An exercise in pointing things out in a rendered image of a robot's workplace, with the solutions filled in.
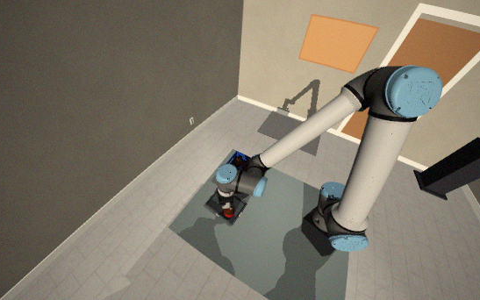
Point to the brown bottle with red label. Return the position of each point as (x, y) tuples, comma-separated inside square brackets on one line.
[(229, 213)]

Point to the blue divided crate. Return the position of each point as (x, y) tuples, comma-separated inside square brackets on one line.
[(243, 157)]

